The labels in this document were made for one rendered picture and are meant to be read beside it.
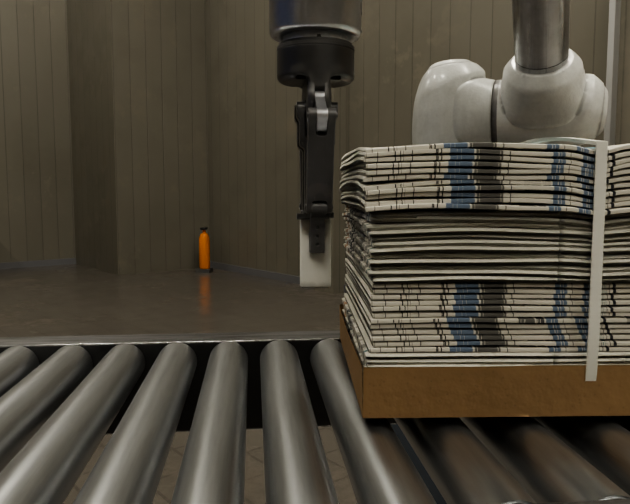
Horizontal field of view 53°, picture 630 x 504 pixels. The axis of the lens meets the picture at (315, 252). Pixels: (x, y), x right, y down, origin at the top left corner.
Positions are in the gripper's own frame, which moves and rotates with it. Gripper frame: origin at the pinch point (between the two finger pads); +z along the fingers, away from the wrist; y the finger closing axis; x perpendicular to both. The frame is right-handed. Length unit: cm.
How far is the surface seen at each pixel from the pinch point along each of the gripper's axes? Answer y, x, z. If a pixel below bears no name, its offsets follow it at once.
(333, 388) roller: -0.3, -1.8, 13.8
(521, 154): -14.0, -14.9, -9.0
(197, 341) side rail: 18.7, 13.4, 13.2
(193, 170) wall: 761, 80, -31
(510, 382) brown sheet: -13.8, -14.7, 9.5
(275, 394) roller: -2.9, 4.1, 13.4
